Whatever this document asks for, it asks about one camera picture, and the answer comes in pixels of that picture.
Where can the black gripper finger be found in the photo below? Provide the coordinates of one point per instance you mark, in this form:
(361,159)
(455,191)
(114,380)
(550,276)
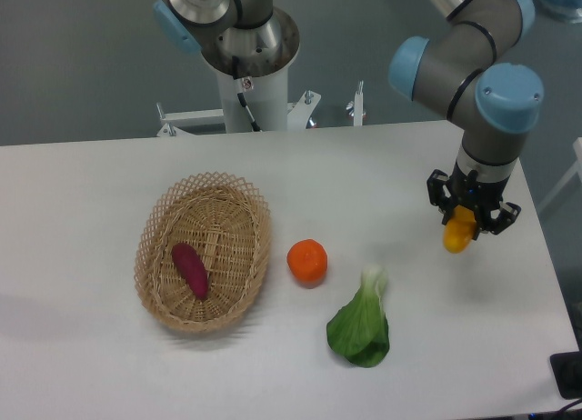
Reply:
(487,224)
(441,194)

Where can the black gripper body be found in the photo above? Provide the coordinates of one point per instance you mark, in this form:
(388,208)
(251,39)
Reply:
(471,193)

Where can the yellow mango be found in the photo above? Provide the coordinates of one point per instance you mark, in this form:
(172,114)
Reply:
(459,230)

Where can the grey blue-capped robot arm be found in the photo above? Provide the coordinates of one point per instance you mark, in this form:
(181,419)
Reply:
(459,77)

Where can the orange fruit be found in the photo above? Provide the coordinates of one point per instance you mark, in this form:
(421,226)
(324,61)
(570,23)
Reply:
(307,261)

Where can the green bok choy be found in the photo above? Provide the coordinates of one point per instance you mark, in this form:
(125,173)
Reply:
(359,331)

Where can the black device at table edge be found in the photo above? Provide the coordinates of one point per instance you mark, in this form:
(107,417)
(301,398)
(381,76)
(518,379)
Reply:
(566,369)

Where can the blue object top right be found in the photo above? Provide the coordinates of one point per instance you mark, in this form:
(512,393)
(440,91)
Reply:
(568,11)

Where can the woven wicker basket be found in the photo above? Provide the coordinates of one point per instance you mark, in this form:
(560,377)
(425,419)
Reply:
(226,220)

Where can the purple sweet potato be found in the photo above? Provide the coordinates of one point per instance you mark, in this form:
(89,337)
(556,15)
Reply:
(190,266)

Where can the white frame at right edge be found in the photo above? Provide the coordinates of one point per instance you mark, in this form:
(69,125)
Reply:
(557,193)

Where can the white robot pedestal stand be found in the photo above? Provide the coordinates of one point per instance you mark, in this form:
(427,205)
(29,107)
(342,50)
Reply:
(251,68)

